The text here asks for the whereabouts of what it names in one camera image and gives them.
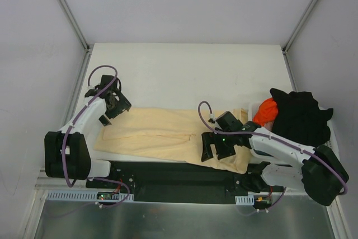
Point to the white laundry basket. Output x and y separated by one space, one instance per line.
332 138

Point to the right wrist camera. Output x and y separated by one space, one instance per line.
211 117

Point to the left aluminium frame post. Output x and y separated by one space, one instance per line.
74 25

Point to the cream yellow t shirt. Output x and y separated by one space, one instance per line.
165 134

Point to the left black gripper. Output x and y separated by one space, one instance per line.
118 107

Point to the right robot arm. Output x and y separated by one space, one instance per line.
315 170

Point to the white cable duct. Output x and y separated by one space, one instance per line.
90 196
248 200

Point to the right white cable duct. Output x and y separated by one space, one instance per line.
248 200

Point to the right aluminium frame post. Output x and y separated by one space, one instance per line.
299 26

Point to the left white cable duct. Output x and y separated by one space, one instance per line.
90 196

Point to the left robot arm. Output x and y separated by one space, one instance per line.
69 152

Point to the aluminium frame post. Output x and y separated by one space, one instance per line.
299 26
74 25

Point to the orange t shirt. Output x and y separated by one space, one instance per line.
267 112

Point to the black t shirt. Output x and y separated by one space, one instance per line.
300 118

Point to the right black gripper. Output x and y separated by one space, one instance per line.
219 147

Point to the pink garment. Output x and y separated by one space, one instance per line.
269 125

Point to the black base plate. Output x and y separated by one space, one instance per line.
170 182

